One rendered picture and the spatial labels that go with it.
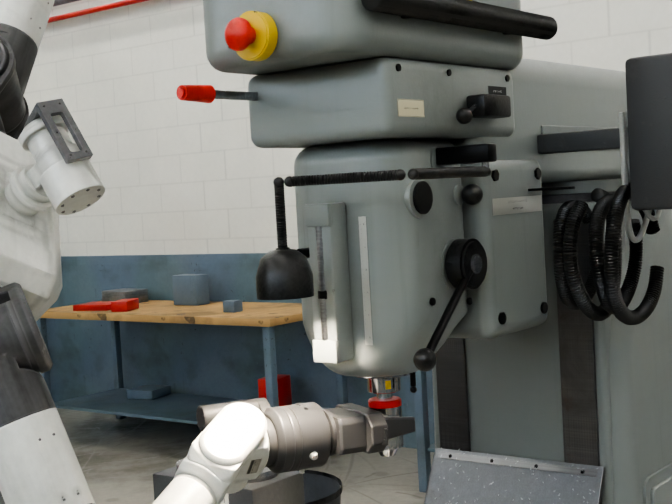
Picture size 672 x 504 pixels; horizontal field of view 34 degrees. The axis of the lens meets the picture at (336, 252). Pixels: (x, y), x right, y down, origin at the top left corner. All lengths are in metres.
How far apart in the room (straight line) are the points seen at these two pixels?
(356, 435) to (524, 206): 0.43
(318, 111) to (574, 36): 4.68
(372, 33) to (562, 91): 0.55
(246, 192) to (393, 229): 5.96
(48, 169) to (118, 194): 6.92
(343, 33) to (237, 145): 6.11
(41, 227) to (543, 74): 0.81
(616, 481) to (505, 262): 0.45
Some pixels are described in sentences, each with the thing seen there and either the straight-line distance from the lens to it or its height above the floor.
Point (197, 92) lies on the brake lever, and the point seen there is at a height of 1.70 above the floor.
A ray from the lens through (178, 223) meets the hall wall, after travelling 7.84.
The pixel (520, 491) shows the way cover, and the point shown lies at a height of 1.05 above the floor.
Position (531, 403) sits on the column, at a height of 1.19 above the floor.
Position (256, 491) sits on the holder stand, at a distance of 1.68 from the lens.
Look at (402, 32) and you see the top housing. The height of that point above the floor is 1.76.
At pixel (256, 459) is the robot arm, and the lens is 1.46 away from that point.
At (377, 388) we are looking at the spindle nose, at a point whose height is 1.29.
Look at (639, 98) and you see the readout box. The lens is 1.57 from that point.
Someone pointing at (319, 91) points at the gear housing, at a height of 1.70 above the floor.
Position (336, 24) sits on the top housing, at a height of 1.76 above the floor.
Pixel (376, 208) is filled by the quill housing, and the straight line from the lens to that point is 1.44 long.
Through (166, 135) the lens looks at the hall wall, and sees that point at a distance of 7.90.
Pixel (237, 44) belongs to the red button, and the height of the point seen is 1.75.
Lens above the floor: 1.56
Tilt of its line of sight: 3 degrees down
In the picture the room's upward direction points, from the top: 3 degrees counter-clockwise
